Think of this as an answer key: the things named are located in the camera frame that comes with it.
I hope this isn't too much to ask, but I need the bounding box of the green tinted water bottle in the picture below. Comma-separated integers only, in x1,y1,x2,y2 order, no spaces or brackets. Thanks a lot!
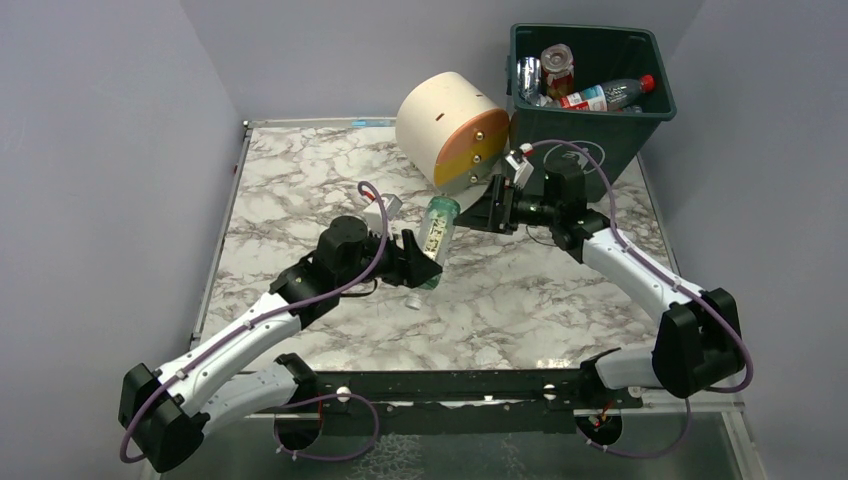
405,196,460,310

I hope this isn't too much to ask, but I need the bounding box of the cream orange yellow drawer unit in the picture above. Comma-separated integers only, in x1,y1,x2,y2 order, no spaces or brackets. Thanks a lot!
395,71,510,195

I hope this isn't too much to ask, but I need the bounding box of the clear bottle red label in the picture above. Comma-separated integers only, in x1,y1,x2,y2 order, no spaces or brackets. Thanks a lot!
554,75,656,112

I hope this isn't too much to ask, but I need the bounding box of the crushed clear bottle pink label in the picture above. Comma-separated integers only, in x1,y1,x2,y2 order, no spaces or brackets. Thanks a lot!
516,56,542,105

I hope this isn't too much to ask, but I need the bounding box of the red label amber tea bottle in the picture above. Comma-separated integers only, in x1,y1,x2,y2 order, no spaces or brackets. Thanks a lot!
540,43,575,99

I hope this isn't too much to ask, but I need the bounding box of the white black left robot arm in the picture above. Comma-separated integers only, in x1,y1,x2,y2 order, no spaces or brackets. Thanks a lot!
118,215,442,473

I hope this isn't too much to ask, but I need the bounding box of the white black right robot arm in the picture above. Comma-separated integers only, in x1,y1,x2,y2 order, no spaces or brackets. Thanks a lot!
454,159,746,399

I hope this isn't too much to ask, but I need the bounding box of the dark green plastic bin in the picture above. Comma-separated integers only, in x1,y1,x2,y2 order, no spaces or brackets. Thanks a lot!
508,23,677,202

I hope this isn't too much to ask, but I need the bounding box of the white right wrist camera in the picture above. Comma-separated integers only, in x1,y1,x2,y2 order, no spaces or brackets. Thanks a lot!
504,143,534,189

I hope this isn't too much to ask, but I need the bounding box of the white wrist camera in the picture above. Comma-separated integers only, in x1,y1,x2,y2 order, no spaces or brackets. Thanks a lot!
504,143,534,189
361,194,403,234

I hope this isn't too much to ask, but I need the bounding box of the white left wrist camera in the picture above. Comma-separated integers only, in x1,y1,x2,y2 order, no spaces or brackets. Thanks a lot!
361,194,403,234

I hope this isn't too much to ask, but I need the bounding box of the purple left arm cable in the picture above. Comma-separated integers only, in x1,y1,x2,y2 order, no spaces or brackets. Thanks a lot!
119,181,391,465

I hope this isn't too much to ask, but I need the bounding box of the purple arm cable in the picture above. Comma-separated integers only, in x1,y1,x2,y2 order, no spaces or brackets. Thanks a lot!
119,181,391,465
529,139,755,395

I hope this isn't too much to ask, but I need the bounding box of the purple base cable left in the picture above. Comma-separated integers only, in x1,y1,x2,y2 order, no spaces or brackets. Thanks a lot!
272,392,381,464

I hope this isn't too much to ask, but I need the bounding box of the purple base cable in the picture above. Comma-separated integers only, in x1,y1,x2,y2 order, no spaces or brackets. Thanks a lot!
573,397,693,461
272,392,381,464

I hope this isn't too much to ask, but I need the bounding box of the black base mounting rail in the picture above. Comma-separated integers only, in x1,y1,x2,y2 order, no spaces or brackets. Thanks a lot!
250,368,644,439

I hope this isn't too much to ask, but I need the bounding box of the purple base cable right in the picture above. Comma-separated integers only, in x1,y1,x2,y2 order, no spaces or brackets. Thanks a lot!
573,397,693,461

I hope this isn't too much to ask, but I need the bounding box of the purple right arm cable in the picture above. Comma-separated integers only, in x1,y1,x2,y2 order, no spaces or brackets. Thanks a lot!
529,139,755,395

